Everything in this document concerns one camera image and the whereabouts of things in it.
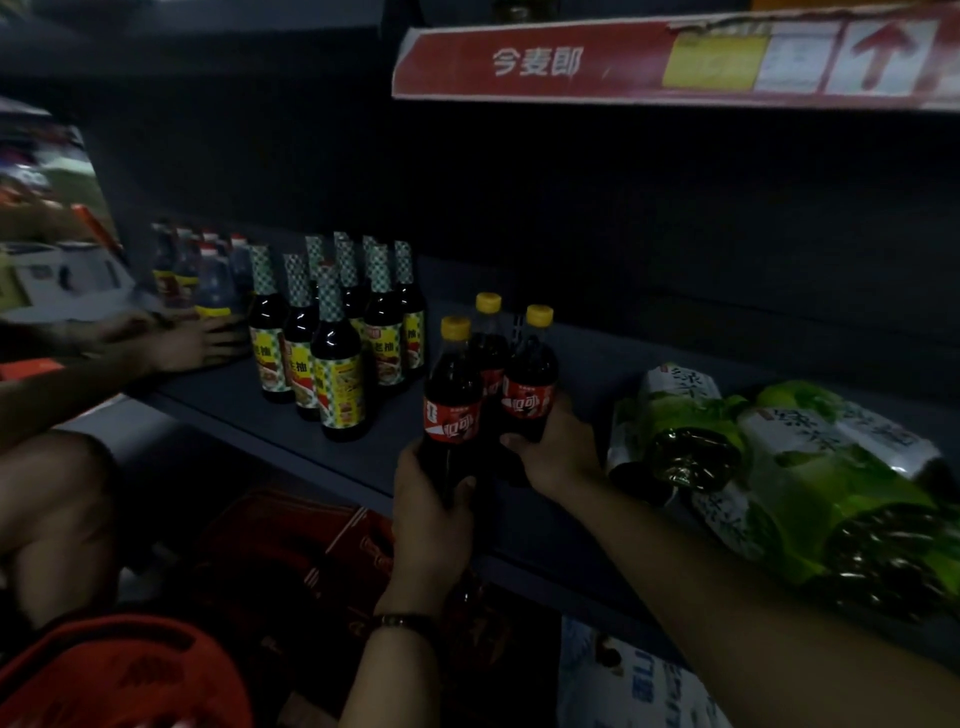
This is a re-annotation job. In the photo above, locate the red plastic basket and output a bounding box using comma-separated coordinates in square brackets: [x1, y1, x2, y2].
[0, 614, 256, 728]

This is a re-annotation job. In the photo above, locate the row of small dark bottles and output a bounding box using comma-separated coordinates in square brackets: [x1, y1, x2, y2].
[149, 221, 255, 320]

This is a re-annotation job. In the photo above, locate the person's right hand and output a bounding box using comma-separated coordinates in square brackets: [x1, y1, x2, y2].
[498, 389, 607, 504]

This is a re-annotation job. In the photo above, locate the dark grey metal shelf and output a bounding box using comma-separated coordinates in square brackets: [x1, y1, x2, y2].
[0, 0, 960, 728]

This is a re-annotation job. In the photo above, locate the pile of packaged goods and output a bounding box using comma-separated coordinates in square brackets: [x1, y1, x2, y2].
[0, 97, 140, 328]

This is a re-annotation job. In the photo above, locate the red shelf price strip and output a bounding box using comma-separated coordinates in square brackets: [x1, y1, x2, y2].
[391, 3, 960, 114]

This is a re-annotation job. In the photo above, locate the small yellow-cap cola bottle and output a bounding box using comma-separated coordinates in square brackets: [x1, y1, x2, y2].
[419, 314, 485, 511]
[470, 290, 513, 421]
[500, 303, 562, 444]

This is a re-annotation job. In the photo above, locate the another person's forearm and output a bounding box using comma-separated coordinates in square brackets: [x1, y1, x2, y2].
[0, 322, 151, 451]

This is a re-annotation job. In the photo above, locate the cluster of checked-neck sauce bottles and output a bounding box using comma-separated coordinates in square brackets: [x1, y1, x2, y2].
[247, 230, 430, 444]

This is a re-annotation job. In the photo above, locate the person's right forearm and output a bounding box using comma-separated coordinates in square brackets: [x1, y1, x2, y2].
[551, 468, 960, 728]

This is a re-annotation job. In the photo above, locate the stack of white blue packets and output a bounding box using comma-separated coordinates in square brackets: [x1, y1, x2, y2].
[554, 614, 733, 728]

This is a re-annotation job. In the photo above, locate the person's left hand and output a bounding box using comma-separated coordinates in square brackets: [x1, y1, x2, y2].
[373, 439, 479, 618]

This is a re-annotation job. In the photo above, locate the dark beaded bracelet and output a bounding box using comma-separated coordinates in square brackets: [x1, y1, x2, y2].
[367, 611, 440, 639]

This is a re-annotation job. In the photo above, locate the pile of green tea bottles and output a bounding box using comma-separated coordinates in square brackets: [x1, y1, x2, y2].
[605, 363, 960, 624]

